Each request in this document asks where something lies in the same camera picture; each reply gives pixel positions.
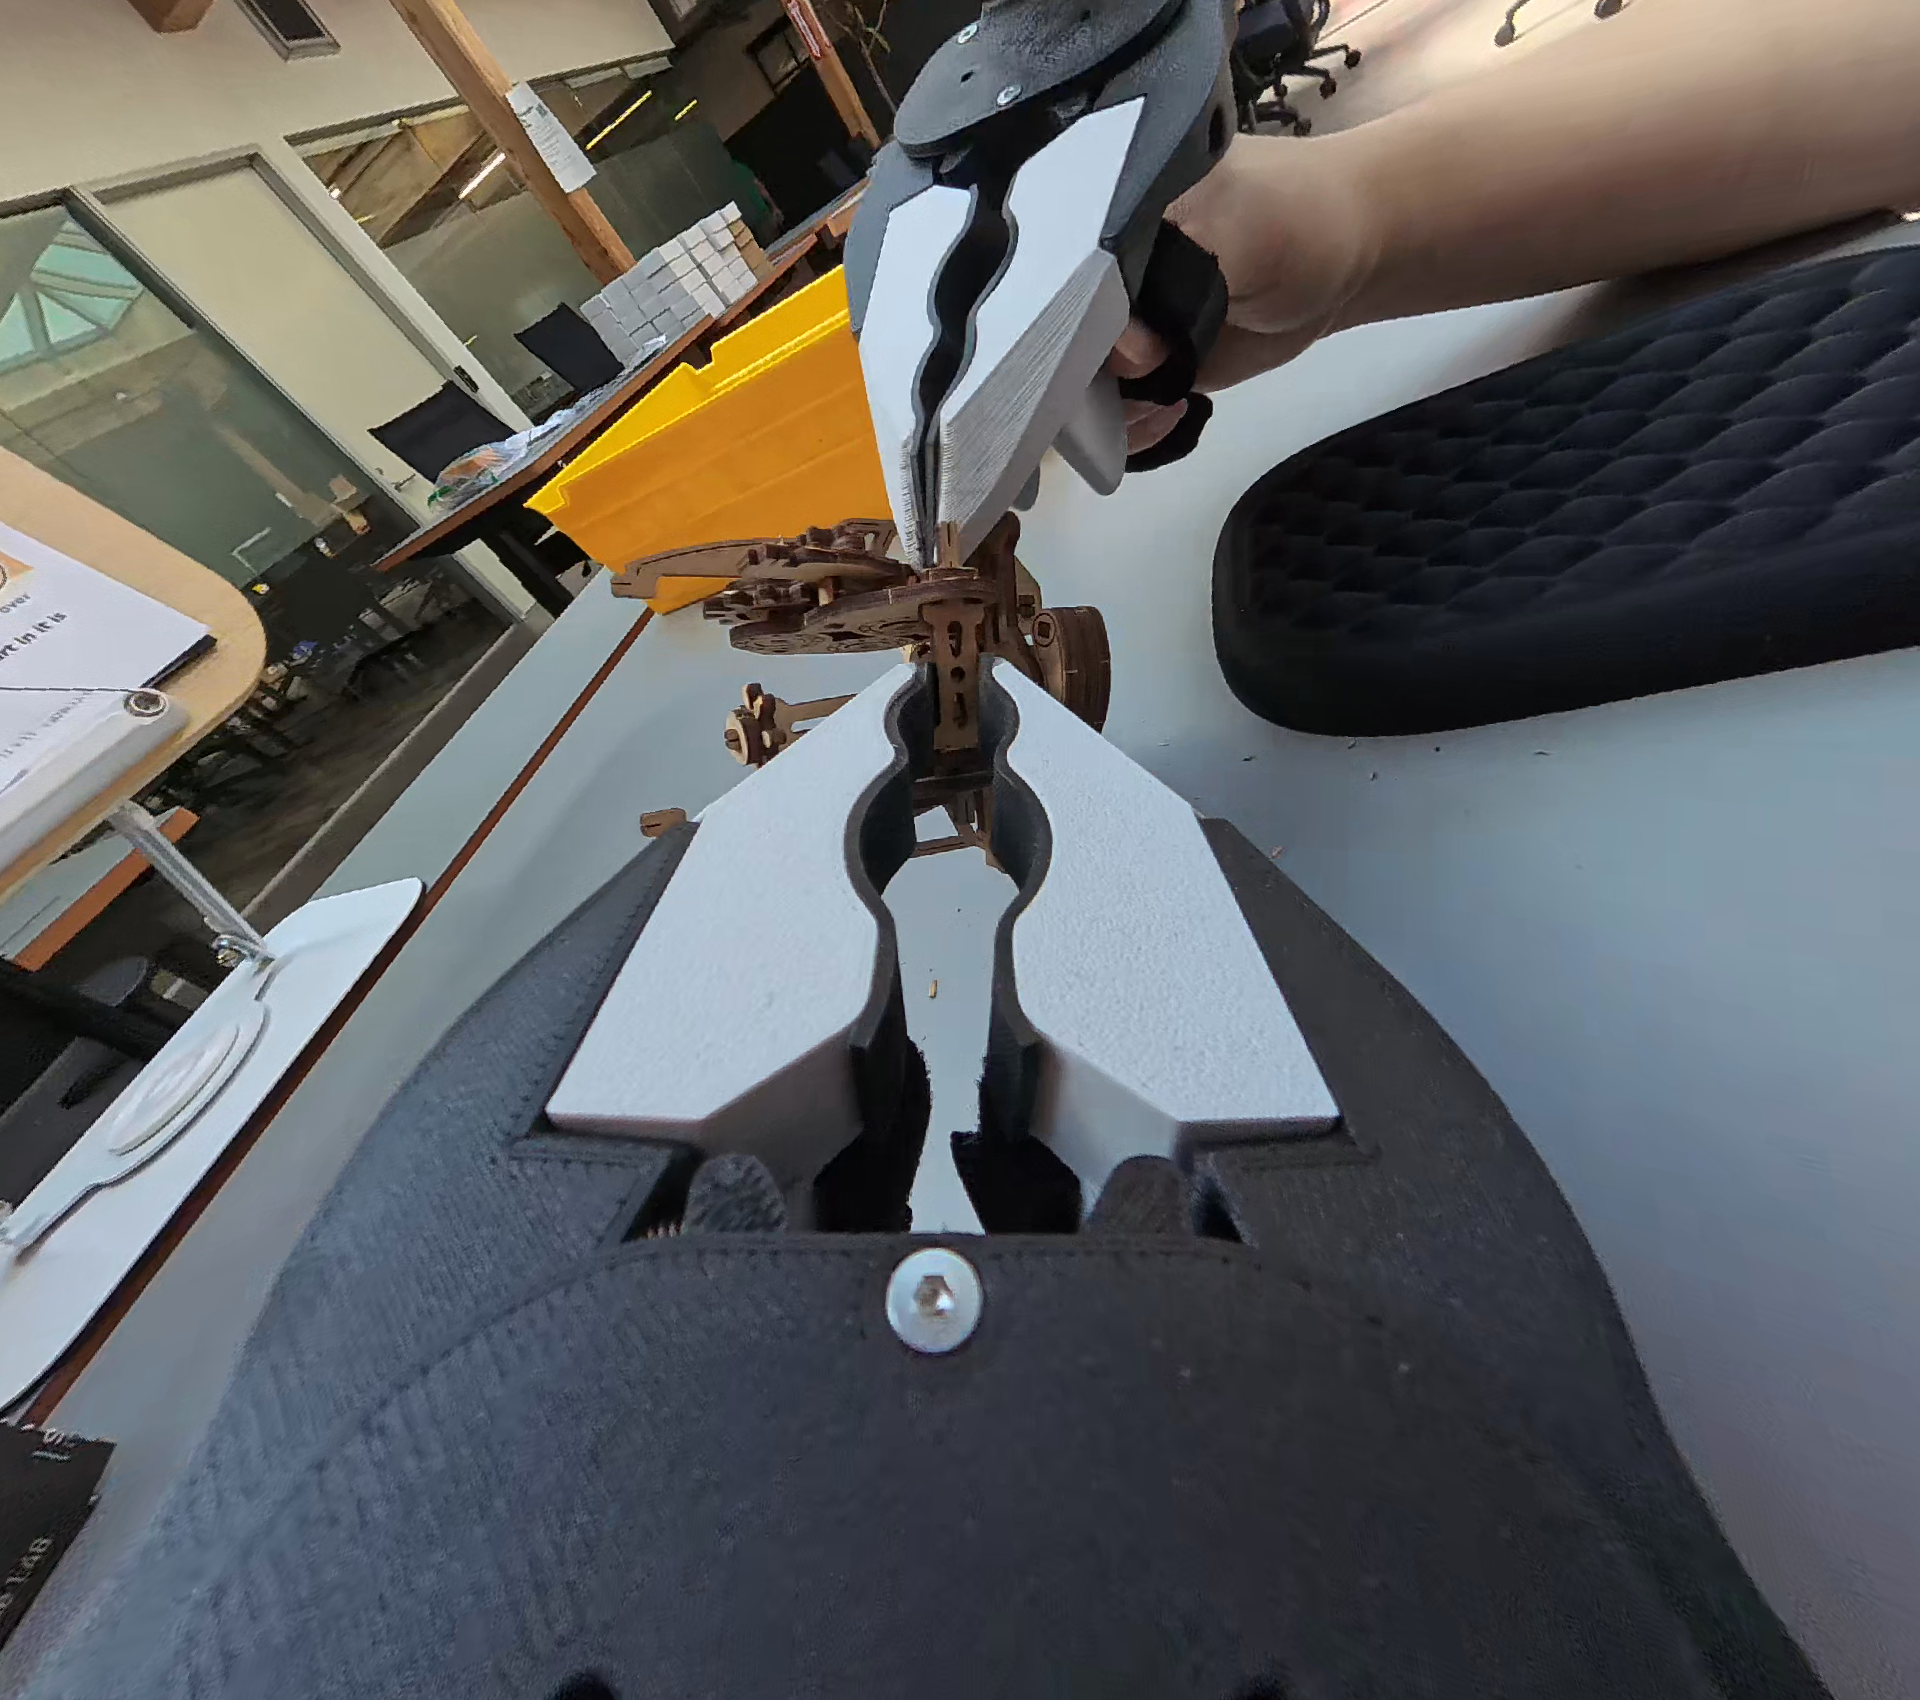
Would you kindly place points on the paper notice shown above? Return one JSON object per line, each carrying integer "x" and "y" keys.
{"x": 552, "y": 133}

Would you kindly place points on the black padded wrist rest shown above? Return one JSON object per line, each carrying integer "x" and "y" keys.
{"x": 1575, "y": 501}

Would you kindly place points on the wooden gear model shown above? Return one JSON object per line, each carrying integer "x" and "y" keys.
{"x": 840, "y": 628}

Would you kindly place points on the white sheet with eyelet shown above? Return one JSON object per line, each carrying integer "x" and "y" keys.
{"x": 76, "y": 763}

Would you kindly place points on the printed paper sheet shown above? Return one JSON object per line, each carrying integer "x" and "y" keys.
{"x": 76, "y": 636}

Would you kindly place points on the person's right hand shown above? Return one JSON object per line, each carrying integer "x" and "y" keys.
{"x": 1303, "y": 244}

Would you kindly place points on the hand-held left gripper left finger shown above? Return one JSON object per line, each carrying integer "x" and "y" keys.
{"x": 719, "y": 980}

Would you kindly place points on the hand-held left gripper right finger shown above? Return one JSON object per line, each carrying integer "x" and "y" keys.
{"x": 1156, "y": 980}

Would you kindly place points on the clear plastic bag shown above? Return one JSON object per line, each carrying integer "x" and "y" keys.
{"x": 480, "y": 466}

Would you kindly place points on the brown table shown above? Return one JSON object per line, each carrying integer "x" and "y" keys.
{"x": 464, "y": 526}

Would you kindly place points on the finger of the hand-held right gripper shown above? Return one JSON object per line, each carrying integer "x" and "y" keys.
{"x": 1058, "y": 261}
{"x": 903, "y": 305}

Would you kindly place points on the yellow plastic bin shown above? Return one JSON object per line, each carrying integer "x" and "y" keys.
{"x": 719, "y": 469}

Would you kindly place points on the person's right forearm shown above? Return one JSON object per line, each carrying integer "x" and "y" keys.
{"x": 1649, "y": 125}

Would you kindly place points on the tan wooden board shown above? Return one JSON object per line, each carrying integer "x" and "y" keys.
{"x": 225, "y": 650}

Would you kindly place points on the white document stand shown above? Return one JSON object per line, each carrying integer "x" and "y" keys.
{"x": 225, "y": 1054}

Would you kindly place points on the black puzzle box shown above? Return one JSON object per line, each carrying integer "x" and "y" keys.
{"x": 45, "y": 1520}

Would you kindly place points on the stack of white boxes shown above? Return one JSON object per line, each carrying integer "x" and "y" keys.
{"x": 677, "y": 284}

